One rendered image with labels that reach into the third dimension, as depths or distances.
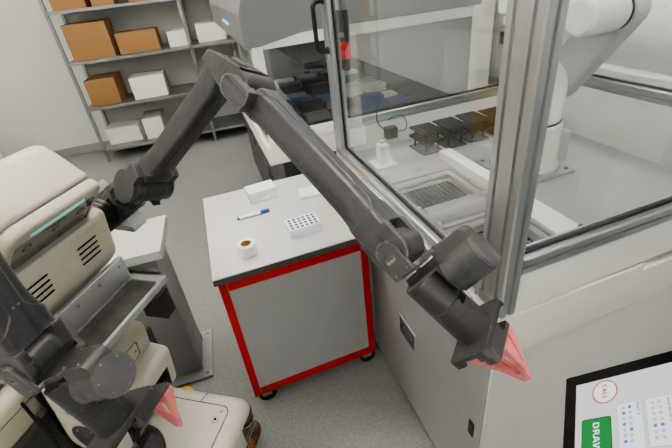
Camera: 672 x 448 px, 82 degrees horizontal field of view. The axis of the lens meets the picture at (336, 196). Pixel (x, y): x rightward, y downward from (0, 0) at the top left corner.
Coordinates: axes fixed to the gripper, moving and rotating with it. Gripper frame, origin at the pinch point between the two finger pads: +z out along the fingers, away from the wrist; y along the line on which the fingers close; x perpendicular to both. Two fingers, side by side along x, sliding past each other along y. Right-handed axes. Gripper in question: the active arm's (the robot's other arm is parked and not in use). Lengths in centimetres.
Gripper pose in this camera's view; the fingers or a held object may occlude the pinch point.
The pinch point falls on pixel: (523, 374)
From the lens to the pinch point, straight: 65.1
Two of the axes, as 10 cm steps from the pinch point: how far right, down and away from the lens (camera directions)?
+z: 7.3, 6.8, -0.4
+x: -4.8, 5.6, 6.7
